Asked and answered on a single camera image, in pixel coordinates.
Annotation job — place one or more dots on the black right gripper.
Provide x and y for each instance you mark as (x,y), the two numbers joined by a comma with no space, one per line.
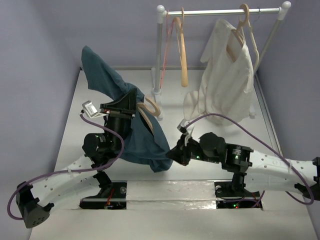
(182,152)

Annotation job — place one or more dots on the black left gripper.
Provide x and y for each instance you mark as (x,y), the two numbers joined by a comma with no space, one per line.
(127,102)

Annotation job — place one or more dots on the wooden hanger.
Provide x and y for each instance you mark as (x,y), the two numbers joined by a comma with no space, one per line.
(150,106)
(179,24)
(239,34)

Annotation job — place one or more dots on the blue t shirt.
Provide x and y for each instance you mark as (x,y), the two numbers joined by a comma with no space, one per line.
(141,146)

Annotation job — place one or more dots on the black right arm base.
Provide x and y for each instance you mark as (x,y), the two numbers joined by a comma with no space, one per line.
(232,195)

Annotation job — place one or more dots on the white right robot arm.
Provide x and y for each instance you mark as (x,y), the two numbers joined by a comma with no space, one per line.
(252,170)

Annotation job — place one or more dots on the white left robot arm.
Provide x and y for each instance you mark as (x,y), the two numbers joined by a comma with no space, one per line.
(36,198)

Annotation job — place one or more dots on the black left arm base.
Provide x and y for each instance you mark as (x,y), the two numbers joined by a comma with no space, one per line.
(111,195)

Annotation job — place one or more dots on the white shirt on hanger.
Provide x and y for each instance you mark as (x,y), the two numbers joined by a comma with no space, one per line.
(227,83)

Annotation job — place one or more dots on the silver clothes rack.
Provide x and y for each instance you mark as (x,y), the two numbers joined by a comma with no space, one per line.
(162,14)

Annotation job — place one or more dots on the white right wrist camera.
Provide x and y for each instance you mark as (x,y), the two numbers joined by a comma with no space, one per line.
(186,131)

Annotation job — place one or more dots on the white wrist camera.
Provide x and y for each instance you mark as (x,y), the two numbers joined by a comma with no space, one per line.
(90,110)
(186,131)

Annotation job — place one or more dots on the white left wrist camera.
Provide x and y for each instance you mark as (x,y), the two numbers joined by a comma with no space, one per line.
(90,110)

